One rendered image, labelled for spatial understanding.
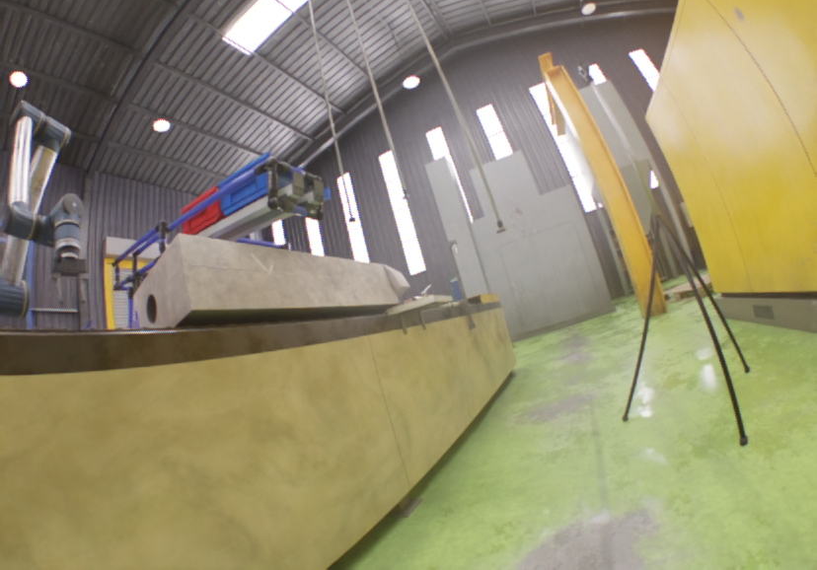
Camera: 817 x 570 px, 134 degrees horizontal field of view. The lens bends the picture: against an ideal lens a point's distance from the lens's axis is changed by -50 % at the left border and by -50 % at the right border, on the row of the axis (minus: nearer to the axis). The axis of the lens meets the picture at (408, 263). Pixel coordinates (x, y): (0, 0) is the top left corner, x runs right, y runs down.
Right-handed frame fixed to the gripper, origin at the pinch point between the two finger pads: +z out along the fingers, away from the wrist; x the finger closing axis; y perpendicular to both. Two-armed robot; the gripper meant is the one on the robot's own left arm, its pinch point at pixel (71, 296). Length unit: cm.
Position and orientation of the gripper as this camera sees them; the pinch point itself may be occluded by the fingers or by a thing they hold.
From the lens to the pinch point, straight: 134.8
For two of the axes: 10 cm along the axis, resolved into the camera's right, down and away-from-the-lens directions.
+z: 4.2, 8.8, -2.1
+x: 3.6, 0.5, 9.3
